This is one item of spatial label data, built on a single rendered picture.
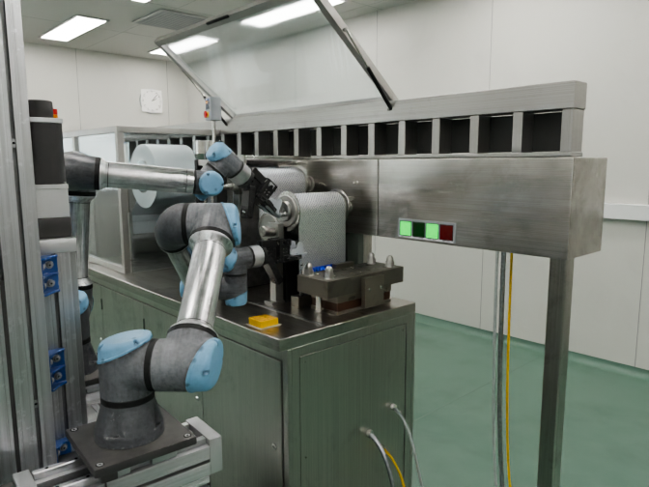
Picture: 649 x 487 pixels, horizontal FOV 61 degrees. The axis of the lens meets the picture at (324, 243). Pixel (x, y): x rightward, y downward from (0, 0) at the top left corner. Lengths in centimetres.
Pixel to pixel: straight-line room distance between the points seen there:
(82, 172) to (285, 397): 89
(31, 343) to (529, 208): 140
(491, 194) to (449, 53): 311
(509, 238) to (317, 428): 88
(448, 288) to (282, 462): 324
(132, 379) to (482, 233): 117
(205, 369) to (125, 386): 18
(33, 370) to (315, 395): 85
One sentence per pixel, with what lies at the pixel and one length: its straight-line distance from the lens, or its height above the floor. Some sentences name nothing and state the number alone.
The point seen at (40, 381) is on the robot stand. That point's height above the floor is 94.
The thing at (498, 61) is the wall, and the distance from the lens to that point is 460.
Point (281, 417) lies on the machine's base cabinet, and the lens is 181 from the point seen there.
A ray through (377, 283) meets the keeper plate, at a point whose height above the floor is 99.
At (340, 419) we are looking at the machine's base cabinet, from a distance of 196.
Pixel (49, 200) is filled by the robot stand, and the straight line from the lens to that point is 143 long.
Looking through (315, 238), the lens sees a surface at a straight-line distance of 204.
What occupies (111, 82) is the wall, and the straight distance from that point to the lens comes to 770.
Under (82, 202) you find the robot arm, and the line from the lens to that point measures 183.
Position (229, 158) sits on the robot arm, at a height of 144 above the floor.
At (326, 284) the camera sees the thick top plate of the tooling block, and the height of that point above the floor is 102.
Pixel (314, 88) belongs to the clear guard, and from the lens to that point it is 234.
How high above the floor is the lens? 143
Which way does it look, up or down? 8 degrees down
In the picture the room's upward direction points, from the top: straight up
